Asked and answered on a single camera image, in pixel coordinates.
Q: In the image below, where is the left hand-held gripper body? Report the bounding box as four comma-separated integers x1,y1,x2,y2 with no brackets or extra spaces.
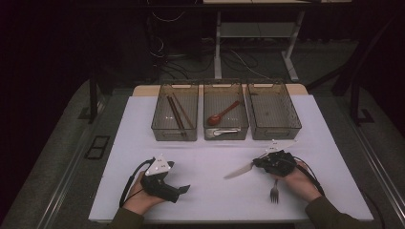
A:
140,155,181,204

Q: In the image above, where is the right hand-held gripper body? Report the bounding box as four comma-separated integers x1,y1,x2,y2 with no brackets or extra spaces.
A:
258,138,299,177

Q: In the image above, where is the steel table knife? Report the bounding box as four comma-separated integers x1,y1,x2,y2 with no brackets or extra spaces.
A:
223,152,268,180

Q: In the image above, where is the steel fork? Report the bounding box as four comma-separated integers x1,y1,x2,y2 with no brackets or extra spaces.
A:
269,178,281,204

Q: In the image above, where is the white ceramic spoon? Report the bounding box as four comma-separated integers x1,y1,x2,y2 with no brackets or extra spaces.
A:
204,127,242,139

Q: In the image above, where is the smoky clear plastic bin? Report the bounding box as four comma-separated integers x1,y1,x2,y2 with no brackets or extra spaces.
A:
151,83,200,142
202,82,250,141
245,82,303,141

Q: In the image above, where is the black chopstick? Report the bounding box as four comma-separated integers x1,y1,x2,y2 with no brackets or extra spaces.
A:
167,95,187,131
166,94,185,131

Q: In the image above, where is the brown wooden spoon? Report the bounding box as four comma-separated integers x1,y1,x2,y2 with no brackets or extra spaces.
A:
206,99,242,127

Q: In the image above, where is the person's left hand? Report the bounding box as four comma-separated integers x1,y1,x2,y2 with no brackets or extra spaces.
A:
122,171,166,217

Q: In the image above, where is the person's right hand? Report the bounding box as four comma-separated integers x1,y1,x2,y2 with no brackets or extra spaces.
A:
270,160,323,203

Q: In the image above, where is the white table cover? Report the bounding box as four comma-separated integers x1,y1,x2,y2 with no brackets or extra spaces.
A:
88,94,374,222

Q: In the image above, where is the black metal stand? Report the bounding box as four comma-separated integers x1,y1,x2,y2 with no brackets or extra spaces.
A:
77,68,106,125
348,12,405,127

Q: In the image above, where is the white metal desk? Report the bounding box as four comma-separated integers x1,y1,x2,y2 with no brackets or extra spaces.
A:
202,0,352,83

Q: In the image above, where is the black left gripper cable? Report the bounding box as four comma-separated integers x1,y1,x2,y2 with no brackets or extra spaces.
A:
118,158,154,208

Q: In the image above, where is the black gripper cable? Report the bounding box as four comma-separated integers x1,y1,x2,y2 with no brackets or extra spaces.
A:
292,156,326,197
118,158,154,208

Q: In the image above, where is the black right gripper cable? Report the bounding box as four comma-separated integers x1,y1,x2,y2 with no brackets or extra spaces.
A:
292,156,326,197

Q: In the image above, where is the black rectangular floor frame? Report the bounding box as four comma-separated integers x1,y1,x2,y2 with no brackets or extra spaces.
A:
83,135,112,160

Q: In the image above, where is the metal floor rail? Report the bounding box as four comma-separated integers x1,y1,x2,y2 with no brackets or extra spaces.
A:
345,111,405,218
36,104,108,229

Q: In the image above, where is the tangle of black floor cables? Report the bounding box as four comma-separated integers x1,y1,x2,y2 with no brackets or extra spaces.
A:
147,34,259,80

